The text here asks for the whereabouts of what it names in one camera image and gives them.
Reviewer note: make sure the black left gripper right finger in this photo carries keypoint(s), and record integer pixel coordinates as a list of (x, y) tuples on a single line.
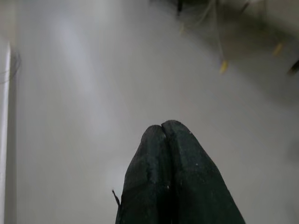
[(198, 186)]

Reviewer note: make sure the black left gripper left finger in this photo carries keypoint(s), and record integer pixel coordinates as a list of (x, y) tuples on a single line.
[(144, 182)]

